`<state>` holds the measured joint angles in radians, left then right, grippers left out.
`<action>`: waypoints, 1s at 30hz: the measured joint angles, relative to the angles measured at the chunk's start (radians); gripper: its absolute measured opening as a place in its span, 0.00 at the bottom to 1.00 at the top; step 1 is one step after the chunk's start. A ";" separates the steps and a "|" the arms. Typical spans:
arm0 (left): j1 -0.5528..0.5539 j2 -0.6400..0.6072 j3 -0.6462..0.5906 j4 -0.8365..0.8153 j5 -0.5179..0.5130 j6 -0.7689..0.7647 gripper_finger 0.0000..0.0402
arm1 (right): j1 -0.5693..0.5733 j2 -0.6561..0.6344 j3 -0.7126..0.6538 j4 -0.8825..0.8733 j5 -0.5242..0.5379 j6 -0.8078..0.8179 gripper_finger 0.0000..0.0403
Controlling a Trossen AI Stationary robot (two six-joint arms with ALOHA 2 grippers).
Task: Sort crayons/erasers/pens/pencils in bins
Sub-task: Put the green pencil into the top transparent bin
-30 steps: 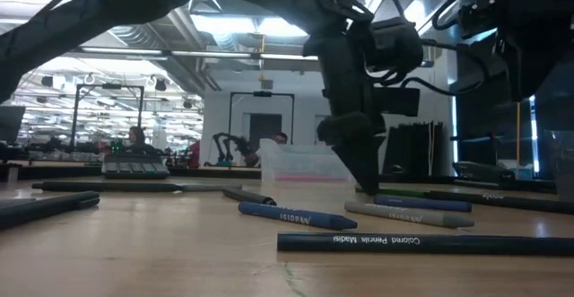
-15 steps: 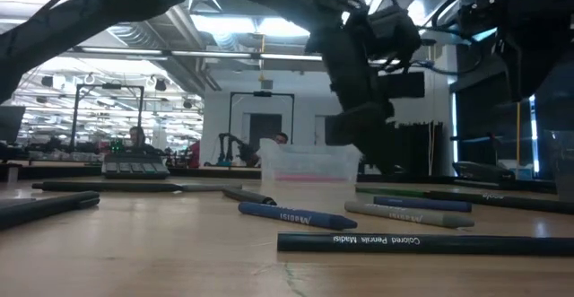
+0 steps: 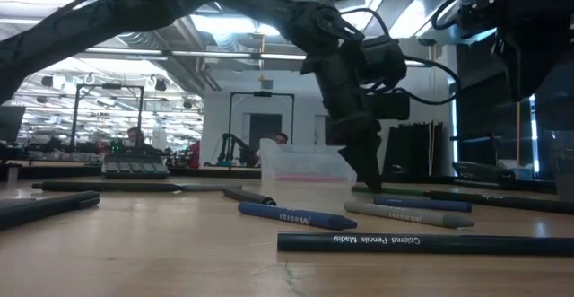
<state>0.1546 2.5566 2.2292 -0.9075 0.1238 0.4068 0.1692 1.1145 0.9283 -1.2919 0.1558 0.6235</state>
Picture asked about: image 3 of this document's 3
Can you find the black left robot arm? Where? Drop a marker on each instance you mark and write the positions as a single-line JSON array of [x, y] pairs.
[[134, 5]]

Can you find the black stapler-like object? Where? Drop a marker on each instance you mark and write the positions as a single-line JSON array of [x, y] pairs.
[[484, 171]]

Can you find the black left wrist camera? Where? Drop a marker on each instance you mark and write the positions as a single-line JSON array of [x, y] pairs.
[[392, 106]]

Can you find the person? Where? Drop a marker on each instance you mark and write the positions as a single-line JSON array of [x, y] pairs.
[[136, 142], [281, 138]]

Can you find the dark gray compartment bin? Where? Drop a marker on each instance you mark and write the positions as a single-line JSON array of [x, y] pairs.
[[134, 169]]

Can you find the grey colored pencil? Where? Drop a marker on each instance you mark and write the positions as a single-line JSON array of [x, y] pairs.
[[403, 214]]

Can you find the purple colored pencil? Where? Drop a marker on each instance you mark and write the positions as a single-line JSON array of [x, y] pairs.
[[426, 204]]

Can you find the black metal stand frame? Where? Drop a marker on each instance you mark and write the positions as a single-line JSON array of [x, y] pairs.
[[262, 93], [74, 117]]

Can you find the translucent plastic bin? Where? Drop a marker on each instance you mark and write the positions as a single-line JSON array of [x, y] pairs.
[[309, 160]]

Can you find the green pencil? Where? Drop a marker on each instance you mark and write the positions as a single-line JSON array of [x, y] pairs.
[[403, 191]]

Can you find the gray pen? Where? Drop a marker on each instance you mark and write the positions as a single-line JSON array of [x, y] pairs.
[[211, 188]]

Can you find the short dark olive pencil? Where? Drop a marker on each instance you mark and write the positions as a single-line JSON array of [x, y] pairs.
[[246, 196]]

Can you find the red background object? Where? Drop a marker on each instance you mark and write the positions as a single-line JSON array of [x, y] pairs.
[[194, 155]]

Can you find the background black robot arm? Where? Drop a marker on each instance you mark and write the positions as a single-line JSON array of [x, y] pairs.
[[226, 146]]

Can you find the dark monitor screen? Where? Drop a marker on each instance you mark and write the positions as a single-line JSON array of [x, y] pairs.
[[11, 124]]

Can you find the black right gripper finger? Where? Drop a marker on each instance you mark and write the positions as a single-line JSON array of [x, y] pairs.
[[524, 68]]

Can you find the plain dark pencil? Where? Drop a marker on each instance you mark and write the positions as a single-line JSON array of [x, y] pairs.
[[89, 186]]

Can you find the black curtain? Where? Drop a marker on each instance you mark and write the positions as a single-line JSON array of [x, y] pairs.
[[414, 149]]

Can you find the blue crayon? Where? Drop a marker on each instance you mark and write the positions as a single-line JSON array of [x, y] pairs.
[[296, 216]]

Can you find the black pen with print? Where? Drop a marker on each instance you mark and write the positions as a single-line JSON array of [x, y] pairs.
[[515, 202]]

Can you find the long ceiling light fixture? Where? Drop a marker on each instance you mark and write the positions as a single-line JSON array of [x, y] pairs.
[[211, 54]]

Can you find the dark pencil with white print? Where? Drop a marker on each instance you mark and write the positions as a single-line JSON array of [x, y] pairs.
[[448, 245]]

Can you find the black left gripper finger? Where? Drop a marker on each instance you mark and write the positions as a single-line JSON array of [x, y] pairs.
[[346, 155], [367, 167]]

